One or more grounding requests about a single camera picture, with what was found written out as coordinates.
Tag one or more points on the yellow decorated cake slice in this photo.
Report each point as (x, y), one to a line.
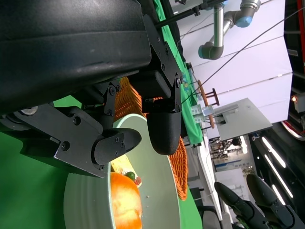
(121, 165)

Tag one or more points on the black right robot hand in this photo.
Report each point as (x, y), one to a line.
(262, 214)

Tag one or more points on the grey desk panel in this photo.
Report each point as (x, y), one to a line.
(243, 119)

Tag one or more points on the green tablecloth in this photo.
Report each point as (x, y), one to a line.
(23, 190)

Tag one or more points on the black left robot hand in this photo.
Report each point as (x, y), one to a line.
(71, 47)

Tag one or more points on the white orange-striped donut bread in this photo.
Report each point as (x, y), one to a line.
(124, 202)

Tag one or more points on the brown wooden round stool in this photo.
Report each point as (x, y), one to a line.
(203, 94)

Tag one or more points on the grey background robot arm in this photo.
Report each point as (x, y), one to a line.
(218, 28)

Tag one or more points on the orange wicker basket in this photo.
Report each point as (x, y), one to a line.
(178, 171)

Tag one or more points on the grey round bowl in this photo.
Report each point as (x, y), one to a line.
(157, 195)

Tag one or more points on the white box with orange light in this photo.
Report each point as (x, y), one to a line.
(299, 102)

